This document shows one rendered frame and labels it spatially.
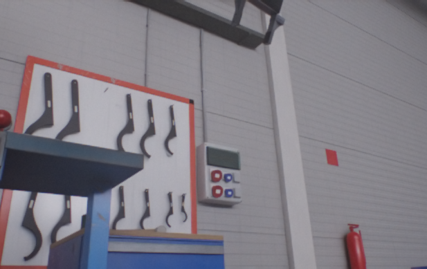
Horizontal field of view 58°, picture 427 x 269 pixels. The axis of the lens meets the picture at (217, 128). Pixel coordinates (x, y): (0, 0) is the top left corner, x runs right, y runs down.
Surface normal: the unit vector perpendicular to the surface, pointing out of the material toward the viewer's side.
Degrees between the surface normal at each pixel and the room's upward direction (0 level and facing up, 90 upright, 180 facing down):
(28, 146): 90
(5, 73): 90
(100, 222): 90
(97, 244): 90
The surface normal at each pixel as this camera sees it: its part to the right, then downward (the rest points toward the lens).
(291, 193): 0.57, -0.35
